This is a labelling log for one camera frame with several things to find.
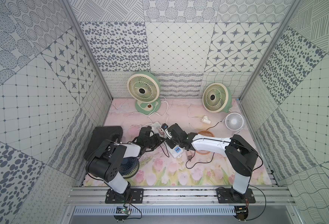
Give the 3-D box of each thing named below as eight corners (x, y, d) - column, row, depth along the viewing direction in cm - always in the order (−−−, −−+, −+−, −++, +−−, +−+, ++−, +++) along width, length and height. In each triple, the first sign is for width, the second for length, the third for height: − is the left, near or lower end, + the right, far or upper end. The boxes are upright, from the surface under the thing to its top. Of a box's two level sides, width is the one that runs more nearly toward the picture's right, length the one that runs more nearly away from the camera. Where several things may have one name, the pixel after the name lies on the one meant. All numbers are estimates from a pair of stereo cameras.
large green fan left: (133, 114, 111) (123, 82, 86) (136, 103, 119) (127, 71, 93) (160, 114, 111) (157, 82, 86) (160, 104, 119) (158, 71, 93)
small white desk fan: (227, 134, 100) (233, 125, 91) (223, 121, 107) (228, 112, 98) (240, 134, 100) (248, 125, 91) (236, 121, 107) (242, 112, 98)
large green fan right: (215, 120, 108) (223, 102, 92) (198, 100, 121) (202, 82, 106) (228, 114, 111) (238, 96, 96) (210, 95, 125) (216, 77, 110)
